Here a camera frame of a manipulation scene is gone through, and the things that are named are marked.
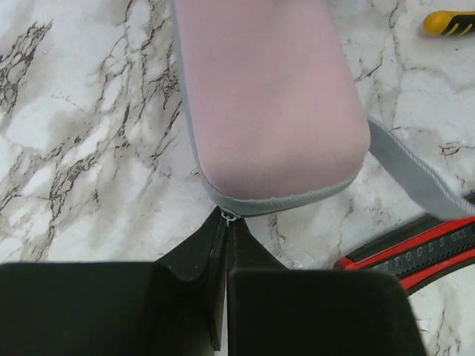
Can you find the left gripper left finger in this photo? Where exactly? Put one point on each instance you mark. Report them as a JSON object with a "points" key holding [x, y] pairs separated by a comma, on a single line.
{"points": [[172, 306]]}

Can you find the pink zippered umbrella case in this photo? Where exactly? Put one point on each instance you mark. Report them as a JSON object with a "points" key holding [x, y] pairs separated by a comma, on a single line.
{"points": [[274, 117]]}

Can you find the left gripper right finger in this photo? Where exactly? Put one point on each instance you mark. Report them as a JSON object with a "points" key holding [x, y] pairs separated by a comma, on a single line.
{"points": [[274, 310]]}

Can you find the yellow black needle-nose pliers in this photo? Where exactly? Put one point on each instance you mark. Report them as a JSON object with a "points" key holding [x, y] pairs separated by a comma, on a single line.
{"points": [[449, 23]]}

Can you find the red black utility knife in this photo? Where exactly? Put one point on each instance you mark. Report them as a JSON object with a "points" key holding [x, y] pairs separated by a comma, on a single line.
{"points": [[417, 253]]}

